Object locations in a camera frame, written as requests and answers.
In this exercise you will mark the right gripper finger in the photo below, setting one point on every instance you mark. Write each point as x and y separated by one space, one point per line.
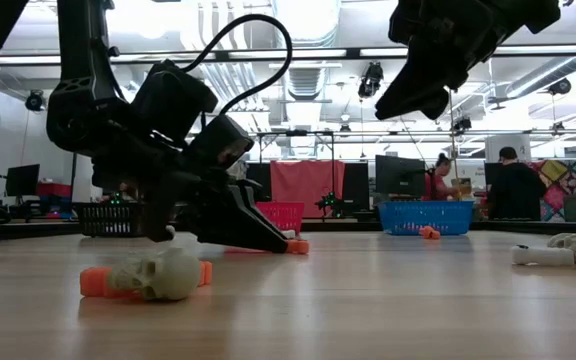
413 95

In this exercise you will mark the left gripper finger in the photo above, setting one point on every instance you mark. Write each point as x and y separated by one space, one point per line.
263 205
238 225

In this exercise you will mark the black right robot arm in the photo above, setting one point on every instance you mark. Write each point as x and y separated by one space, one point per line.
528 12

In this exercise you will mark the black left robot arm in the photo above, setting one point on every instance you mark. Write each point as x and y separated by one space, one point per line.
83 50

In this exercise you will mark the background black robot arm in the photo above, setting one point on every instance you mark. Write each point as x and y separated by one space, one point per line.
330 204
115 198

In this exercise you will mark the red plastic basket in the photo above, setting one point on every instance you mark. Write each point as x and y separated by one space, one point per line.
285 215

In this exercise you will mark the black partition panel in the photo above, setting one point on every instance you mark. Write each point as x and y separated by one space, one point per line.
260 180
357 187

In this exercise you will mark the red cloth backdrop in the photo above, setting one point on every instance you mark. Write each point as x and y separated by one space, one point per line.
308 182

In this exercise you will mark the ceiling light strip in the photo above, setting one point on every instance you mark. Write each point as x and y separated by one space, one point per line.
383 52
313 53
543 49
28 59

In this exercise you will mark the black plastic basket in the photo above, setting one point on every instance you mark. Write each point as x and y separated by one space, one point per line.
108 220

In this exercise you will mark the person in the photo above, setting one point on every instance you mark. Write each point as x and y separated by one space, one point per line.
515 192
440 185

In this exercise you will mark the white column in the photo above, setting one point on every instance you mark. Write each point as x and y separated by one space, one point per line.
508 142

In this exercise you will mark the red storage box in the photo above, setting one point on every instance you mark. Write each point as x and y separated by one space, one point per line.
55 190

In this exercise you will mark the blue plastic basket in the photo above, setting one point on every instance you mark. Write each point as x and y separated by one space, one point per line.
425 215

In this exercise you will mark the colourful patchwork quilt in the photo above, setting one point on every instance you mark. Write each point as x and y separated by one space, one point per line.
568 175

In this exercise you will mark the white bone far right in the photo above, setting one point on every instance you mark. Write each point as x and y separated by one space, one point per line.
543 256

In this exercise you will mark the black ceiling camera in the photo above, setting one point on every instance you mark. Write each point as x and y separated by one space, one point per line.
35 101
370 82
560 86
462 125

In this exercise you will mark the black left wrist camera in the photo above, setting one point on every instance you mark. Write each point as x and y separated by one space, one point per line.
173 100

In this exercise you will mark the silver ventilation duct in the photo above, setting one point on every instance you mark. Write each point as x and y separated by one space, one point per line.
538 80
313 30

